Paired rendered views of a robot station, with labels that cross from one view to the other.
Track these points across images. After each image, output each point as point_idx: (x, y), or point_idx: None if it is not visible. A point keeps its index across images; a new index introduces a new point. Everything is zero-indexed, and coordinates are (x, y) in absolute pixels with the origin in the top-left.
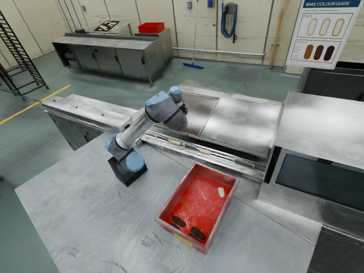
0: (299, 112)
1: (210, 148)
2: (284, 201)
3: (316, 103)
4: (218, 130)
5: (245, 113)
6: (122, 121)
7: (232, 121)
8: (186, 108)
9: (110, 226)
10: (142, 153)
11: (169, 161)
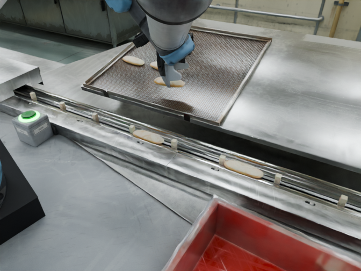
0: None
1: (257, 159)
2: None
3: None
4: (278, 110)
5: (347, 73)
6: (8, 74)
7: (314, 90)
8: (191, 33)
9: None
10: (45, 160)
11: (123, 190)
